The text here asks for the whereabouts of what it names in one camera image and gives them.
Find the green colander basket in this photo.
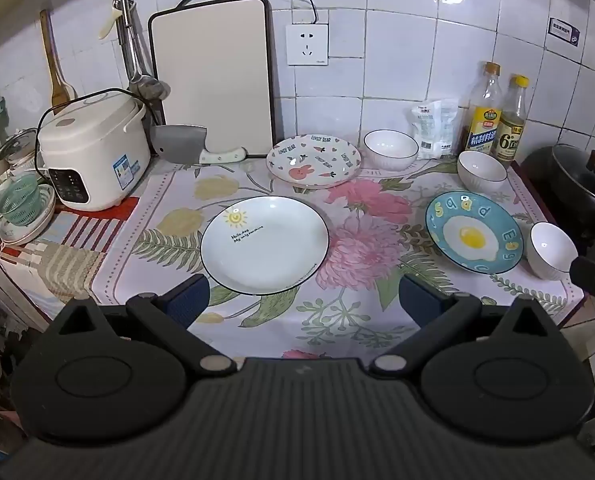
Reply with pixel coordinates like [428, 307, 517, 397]
[0, 175, 46, 226]

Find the clear vinegar bottle yellow cap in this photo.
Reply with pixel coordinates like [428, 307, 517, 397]
[496, 75, 531, 163]

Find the yellow label oil bottle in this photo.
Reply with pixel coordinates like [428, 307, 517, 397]
[465, 62, 503, 156]

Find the metal ladle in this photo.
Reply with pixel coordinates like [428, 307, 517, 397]
[116, 0, 171, 103]

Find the white cutting board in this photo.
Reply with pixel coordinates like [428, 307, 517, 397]
[148, 0, 277, 156]

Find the glass pot lid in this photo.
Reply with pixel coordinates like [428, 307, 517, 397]
[551, 144, 595, 211]

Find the blue fried egg print plate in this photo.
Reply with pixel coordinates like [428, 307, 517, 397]
[425, 191, 525, 275]

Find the wooden spatula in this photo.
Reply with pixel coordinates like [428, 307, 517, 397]
[40, 9, 77, 111]

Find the white rice cooker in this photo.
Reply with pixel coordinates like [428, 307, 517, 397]
[36, 87, 152, 212]

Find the grey cleaver with white handle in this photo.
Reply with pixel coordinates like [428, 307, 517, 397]
[150, 125, 248, 166]

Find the white ribbed bowl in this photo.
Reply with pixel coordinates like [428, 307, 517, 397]
[526, 222, 579, 281]
[457, 151, 508, 192]
[363, 130, 419, 171]

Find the white plate with sun print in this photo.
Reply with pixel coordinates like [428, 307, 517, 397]
[200, 196, 331, 295]

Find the white wall socket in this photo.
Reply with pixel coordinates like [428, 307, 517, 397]
[286, 23, 329, 66]

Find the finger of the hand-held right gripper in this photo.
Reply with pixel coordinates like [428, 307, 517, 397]
[570, 255, 595, 298]

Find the white dish under colander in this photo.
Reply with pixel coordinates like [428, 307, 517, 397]
[0, 185, 58, 247]

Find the small glass lid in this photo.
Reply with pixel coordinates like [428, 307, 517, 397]
[0, 129, 38, 162]

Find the floral tablecloth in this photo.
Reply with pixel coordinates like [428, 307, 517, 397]
[95, 157, 585, 361]

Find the striped cloth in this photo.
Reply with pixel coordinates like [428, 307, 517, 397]
[0, 195, 141, 311]

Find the white seasoning packet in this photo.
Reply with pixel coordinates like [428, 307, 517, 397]
[410, 101, 443, 158]
[435, 99, 459, 155]

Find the white rice spoon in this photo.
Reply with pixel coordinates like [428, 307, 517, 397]
[99, 0, 124, 40]

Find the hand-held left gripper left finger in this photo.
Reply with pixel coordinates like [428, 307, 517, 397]
[45, 274, 238, 376]

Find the black cooking pot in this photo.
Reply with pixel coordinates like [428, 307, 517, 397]
[520, 144, 595, 261]

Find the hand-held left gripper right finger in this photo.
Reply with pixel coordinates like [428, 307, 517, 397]
[370, 274, 553, 378]

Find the purple white wall sticker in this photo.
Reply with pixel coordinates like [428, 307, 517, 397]
[547, 17, 581, 50]

